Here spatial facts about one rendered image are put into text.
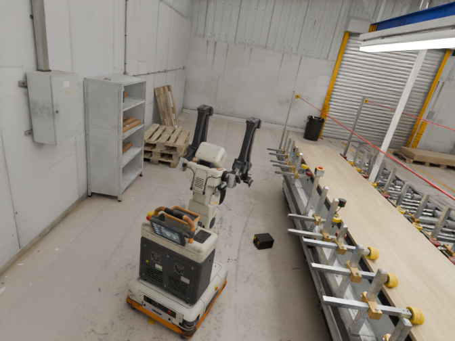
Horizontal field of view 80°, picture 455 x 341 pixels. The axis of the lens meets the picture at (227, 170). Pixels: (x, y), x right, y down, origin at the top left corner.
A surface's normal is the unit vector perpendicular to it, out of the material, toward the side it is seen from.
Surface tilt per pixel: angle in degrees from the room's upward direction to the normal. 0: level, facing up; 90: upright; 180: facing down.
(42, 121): 90
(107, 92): 90
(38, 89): 90
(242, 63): 90
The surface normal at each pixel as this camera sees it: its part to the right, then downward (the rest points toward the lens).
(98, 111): -0.04, 0.38
